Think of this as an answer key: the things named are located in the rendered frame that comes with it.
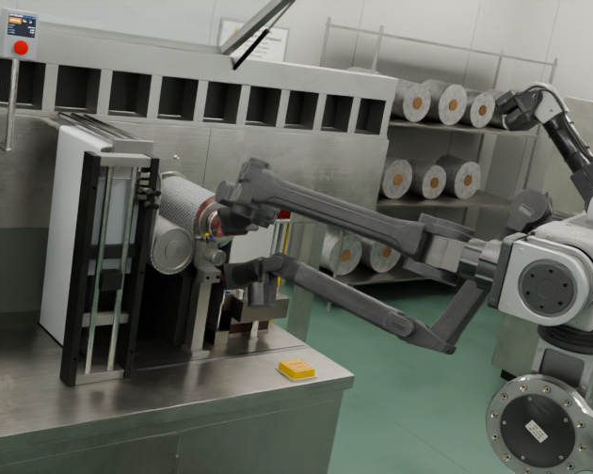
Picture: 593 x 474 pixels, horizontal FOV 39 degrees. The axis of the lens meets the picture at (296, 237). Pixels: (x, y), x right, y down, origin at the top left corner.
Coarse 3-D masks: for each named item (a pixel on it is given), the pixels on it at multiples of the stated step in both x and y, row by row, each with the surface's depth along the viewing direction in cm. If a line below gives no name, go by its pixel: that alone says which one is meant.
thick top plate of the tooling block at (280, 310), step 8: (232, 296) 232; (280, 296) 238; (232, 304) 232; (240, 304) 229; (280, 304) 237; (232, 312) 232; (240, 312) 229; (248, 312) 230; (256, 312) 232; (264, 312) 234; (272, 312) 236; (280, 312) 238; (240, 320) 230; (248, 320) 231; (256, 320) 233
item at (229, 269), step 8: (224, 264) 219; (232, 264) 221; (240, 264) 219; (224, 272) 219; (232, 272) 220; (240, 272) 217; (224, 280) 219; (232, 280) 220; (240, 280) 218; (248, 280) 217; (224, 288) 219
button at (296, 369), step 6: (288, 360) 222; (294, 360) 222; (300, 360) 223; (282, 366) 219; (288, 366) 218; (294, 366) 219; (300, 366) 219; (306, 366) 220; (288, 372) 218; (294, 372) 216; (300, 372) 217; (306, 372) 218; (312, 372) 219; (294, 378) 216
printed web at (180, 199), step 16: (160, 176) 205; (176, 176) 235; (176, 192) 226; (192, 192) 223; (208, 192) 222; (160, 208) 230; (176, 208) 223; (192, 208) 218; (176, 224) 224; (192, 224) 217; (192, 256) 218; (160, 272) 213; (176, 272) 216
